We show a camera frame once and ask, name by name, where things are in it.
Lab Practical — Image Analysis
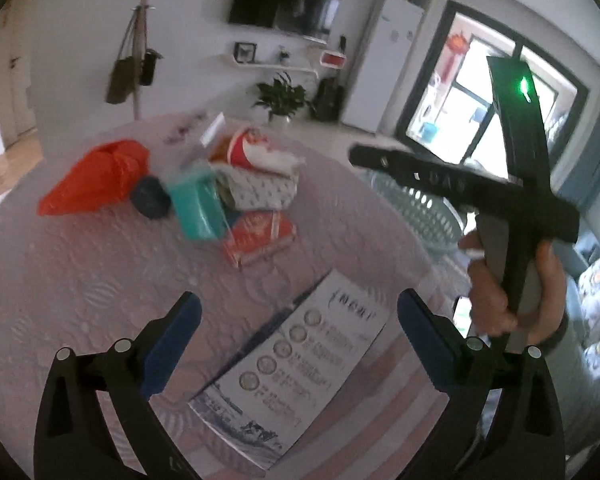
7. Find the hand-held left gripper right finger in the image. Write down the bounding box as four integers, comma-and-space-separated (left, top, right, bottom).
397, 288, 566, 480

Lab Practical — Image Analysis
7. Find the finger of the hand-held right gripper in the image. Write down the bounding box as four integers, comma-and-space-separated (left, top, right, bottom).
349, 144, 481, 206

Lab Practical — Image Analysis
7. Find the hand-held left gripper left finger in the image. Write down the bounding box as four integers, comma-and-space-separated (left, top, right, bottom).
34, 291, 203, 480

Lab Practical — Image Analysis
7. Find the light blue plastic basket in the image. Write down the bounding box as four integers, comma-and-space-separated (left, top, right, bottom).
365, 167, 463, 261

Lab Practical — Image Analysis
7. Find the printed white leaflet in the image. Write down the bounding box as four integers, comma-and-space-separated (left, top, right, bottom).
187, 269, 393, 471

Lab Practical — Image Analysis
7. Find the teal box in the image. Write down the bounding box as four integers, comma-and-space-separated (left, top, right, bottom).
162, 165, 228, 241

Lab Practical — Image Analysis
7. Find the red snack packet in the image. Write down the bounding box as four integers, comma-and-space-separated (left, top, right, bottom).
222, 210, 297, 268

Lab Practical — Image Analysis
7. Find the dark blue round lump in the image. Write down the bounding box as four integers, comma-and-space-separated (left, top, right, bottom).
131, 175, 173, 221

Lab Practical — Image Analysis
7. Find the dotted grey paper packet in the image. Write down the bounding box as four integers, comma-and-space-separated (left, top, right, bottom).
215, 165, 301, 211

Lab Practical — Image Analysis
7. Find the red and white paper cup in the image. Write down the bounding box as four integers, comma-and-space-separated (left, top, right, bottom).
207, 126, 306, 178

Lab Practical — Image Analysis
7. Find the orange plastic bag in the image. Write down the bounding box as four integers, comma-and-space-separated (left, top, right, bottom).
36, 139, 151, 217

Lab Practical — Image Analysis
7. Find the black shoulder bag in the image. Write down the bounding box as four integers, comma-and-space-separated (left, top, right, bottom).
139, 49, 162, 87

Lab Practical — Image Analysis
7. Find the person's right forearm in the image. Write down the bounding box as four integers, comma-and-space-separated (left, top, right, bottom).
537, 310, 595, 461

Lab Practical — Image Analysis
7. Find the person's right hand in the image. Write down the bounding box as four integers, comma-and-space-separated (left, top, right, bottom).
457, 232, 570, 347

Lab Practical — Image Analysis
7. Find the white standing air conditioner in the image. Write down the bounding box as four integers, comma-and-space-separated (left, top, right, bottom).
341, 0, 426, 133

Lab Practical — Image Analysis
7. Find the dark acoustic guitar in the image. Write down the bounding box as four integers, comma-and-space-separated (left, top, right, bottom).
312, 35, 345, 122

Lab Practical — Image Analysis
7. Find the grey sliding glass door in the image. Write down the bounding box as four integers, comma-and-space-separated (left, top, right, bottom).
395, 0, 591, 181

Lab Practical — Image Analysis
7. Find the pink patterned blanket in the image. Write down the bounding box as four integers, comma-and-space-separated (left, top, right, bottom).
0, 110, 461, 480

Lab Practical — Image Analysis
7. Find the red knot decoration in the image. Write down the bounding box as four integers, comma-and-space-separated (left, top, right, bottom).
442, 32, 471, 83

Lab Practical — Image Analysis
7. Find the potted green plant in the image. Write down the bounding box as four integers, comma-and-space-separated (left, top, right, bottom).
252, 72, 316, 123

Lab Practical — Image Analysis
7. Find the small white card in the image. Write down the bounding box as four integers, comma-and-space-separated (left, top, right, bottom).
199, 112, 227, 145

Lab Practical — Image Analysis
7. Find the pink coat rack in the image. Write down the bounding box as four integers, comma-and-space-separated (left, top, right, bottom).
130, 0, 161, 121

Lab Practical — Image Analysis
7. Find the brown tote bag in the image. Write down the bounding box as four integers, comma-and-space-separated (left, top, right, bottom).
105, 10, 136, 106

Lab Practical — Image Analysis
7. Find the white interior door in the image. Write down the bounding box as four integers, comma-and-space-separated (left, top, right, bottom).
0, 19, 35, 147

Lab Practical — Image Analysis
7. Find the white lower wall shelf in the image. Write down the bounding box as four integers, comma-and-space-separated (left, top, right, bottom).
215, 55, 321, 73

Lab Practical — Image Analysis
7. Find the black picture frame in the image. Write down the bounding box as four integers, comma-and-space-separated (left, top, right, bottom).
233, 41, 257, 65

